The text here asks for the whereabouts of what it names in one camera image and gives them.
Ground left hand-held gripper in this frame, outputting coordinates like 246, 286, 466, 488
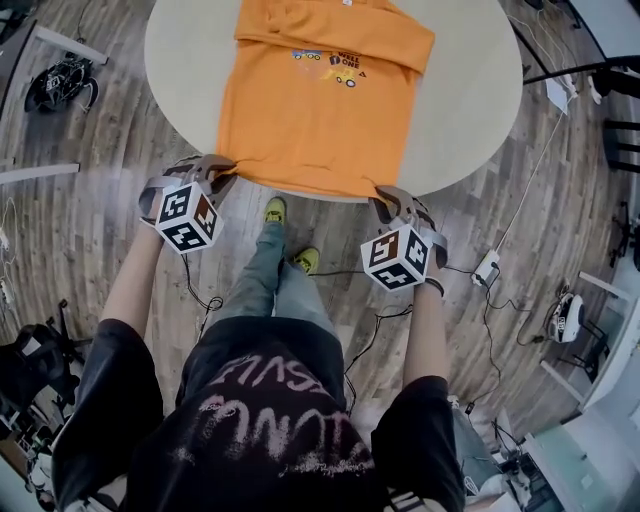
138, 154, 240, 255

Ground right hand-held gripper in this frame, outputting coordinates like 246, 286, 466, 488
360, 184, 449, 293

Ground orange children's sweatshirt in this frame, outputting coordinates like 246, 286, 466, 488
214, 0, 436, 200

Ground person's left forearm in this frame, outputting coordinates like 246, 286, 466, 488
99, 227, 166, 351

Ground person's right forearm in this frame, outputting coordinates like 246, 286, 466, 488
402, 279, 451, 396

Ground person's black printed t-shirt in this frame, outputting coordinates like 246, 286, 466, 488
49, 317, 466, 512

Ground person's left yellow shoe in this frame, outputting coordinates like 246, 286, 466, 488
263, 196, 287, 225

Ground person's yellow shoe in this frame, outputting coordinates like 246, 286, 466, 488
263, 196, 287, 225
292, 247, 321, 275

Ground person's right yellow shoe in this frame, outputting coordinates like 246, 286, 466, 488
292, 247, 321, 275

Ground white power strip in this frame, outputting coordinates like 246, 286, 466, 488
472, 251, 503, 287

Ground person's grey jeans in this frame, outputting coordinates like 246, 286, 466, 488
207, 219, 341, 346

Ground black harness gear bundle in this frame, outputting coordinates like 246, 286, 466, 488
24, 57, 100, 115

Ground white paper sheet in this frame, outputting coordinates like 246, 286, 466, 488
544, 77, 571, 116

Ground white and black helmet device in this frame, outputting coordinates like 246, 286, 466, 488
547, 293, 586, 344

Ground orange round wooden table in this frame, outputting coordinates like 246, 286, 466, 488
602, 117, 640, 174

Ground black office chair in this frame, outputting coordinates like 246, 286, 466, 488
0, 299, 91, 416

